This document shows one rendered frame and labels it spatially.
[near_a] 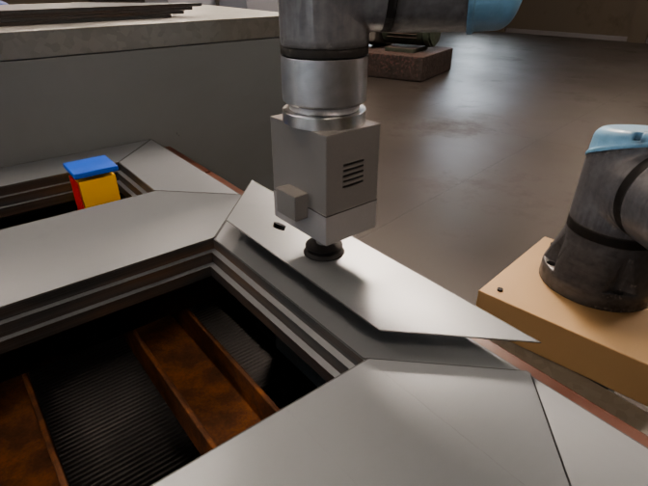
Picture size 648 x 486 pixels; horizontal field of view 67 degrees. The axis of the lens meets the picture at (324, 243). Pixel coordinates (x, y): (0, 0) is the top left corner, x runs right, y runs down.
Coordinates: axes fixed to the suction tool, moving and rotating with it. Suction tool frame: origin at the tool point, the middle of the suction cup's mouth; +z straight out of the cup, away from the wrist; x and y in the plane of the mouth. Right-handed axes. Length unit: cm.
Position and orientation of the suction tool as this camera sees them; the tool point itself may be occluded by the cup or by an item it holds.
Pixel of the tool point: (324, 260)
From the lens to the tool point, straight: 51.8
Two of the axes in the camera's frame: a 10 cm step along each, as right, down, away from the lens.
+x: 7.8, -3.1, 5.5
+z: 0.0, 8.7, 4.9
